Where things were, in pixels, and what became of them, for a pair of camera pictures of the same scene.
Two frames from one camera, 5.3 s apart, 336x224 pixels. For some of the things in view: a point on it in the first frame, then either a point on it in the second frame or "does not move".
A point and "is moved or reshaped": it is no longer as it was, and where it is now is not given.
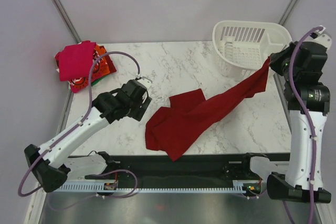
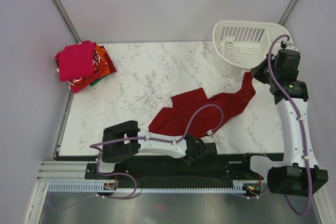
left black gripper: [138, 114] -> [188, 162]
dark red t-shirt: [175, 129] is moved or reshaped
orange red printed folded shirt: [102, 66] does not move
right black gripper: [277, 58] -> [257, 72]
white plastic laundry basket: [244, 45] does not move
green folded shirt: [95, 82] does not move
